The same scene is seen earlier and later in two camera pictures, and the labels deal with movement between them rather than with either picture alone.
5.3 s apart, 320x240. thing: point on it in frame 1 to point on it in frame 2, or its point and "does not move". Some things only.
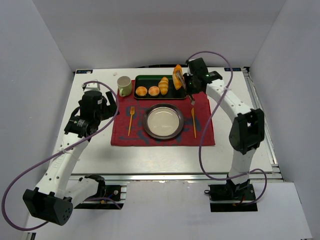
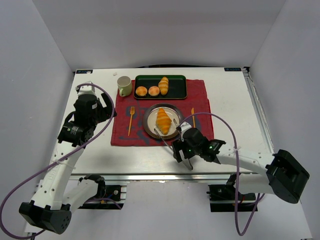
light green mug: (124, 83) does not move
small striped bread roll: (163, 85) does not move
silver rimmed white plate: (163, 121) does not move
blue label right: (233, 69) does not move
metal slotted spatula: (191, 98) to (188, 164)
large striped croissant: (177, 77) to (163, 121)
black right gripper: (188, 83) to (180, 150)
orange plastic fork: (132, 112) does not move
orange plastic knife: (192, 113) does not move
